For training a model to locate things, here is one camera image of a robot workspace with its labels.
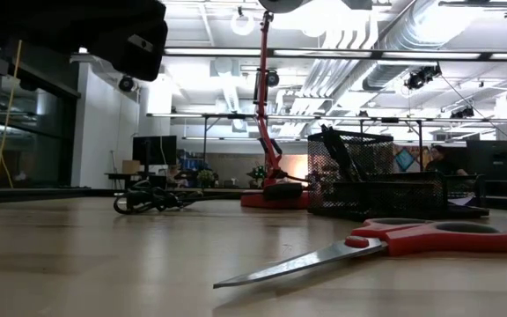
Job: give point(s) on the black pen with silver middle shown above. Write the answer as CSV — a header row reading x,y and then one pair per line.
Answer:
x,y
339,152

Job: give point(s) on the black mesh desk organizer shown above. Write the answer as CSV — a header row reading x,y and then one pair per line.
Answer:
x,y
390,198

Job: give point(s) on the black ceiling-mounted spotlight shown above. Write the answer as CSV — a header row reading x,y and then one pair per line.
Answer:
x,y
421,78
127,83

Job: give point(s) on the black monitor on stand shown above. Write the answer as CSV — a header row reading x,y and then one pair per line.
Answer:
x,y
154,149

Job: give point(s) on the cardboard box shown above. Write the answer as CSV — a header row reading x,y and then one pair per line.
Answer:
x,y
131,167

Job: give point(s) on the green potted plant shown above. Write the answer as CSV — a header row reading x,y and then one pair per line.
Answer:
x,y
206,178

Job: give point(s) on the red desk lamp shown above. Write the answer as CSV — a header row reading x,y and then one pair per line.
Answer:
x,y
261,110

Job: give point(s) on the long ceiling light strip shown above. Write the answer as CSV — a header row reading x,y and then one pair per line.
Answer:
x,y
324,53

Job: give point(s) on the person in dark top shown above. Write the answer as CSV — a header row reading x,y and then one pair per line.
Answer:
x,y
445,165

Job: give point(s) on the wide black monitor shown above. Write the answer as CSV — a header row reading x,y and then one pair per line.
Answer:
x,y
493,158

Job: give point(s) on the black aluminium table frame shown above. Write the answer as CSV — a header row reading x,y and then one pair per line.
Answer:
x,y
38,193

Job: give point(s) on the colourful patchwork wall hanging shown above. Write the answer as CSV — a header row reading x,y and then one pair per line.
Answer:
x,y
405,159

